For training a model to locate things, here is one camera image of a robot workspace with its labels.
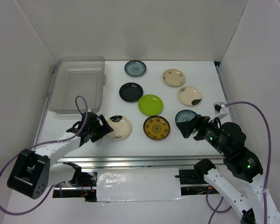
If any lime green plate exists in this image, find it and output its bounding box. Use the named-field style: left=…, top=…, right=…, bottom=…
left=138, top=94, right=163, bottom=116

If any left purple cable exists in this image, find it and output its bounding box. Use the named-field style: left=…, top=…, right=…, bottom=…
left=0, top=95, right=89, bottom=215

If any cream plate with black patch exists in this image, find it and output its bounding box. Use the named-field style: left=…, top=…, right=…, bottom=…
left=107, top=115, right=132, bottom=140

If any black glossy plate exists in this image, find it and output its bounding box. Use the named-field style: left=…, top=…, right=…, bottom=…
left=119, top=82, right=144, bottom=103

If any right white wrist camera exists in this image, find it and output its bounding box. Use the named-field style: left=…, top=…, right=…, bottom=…
left=214, top=102, right=229, bottom=120

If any cream plate with floral marks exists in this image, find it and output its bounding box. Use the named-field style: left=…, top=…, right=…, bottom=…
left=162, top=69, right=186, bottom=87

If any blue floral plate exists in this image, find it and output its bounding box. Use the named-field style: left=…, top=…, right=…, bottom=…
left=124, top=60, right=147, bottom=77
left=175, top=110, right=197, bottom=125

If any aluminium rail frame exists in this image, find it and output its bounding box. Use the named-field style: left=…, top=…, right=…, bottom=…
left=32, top=61, right=236, bottom=203

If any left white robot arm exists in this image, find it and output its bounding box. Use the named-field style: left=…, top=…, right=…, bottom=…
left=7, top=112, right=113, bottom=199

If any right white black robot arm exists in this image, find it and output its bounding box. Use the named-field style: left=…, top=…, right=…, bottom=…
left=176, top=115, right=280, bottom=224

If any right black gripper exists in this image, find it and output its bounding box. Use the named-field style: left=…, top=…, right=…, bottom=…
left=175, top=112, right=229, bottom=155

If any blue floral plate far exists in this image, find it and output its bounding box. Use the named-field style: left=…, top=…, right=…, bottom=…
left=124, top=60, right=147, bottom=77

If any white cover sheet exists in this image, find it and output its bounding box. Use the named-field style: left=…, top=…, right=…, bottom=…
left=96, top=168, right=182, bottom=202

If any cream plate black patch right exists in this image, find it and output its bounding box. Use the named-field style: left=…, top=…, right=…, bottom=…
left=178, top=86, right=203, bottom=106

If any clear plastic bin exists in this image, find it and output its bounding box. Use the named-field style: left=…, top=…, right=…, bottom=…
left=47, top=56, right=106, bottom=115

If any blue floral plate near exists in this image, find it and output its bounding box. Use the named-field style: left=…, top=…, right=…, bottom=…
left=175, top=110, right=197, bottom=125

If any yellow patterned plate brown rim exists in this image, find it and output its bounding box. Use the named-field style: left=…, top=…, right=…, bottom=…
left=143, top=115, right=170, bottom=140

